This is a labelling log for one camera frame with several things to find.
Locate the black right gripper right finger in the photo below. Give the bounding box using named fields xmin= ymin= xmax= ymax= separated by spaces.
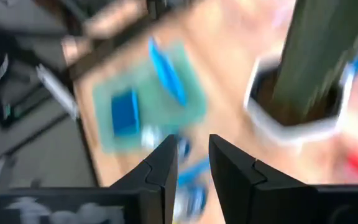
xmin=208 ymin=134 xmax=319 ymax=224

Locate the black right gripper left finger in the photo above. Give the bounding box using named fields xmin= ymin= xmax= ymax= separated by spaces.
xmin=110 ymin=134 xmax=179 ymax=224

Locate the blue plastic dish scraper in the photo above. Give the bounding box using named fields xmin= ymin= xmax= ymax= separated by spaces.
xmin=178 ymin=157 xmax=211 ymax=187

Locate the dark blue sponge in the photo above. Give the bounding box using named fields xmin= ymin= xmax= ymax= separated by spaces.
xmin=111 ymin=89 xmax=141 ymax=137

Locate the white plant pot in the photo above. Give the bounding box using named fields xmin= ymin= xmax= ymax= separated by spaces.
xmin=243 ymin=54 xmax=356 ymax=146

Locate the green translucent plastic bin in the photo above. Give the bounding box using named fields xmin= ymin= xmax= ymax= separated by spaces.
xmin=91 ymin=40 xmax=208 ymax=153

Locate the green cactus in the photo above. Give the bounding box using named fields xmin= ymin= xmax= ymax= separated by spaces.
xmin=272 ymin=0 xmax=358 ymax=116

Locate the black table frame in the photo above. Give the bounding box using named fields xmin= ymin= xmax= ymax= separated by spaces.
xmin=67 ymin=17 xmax=180 ymax=82

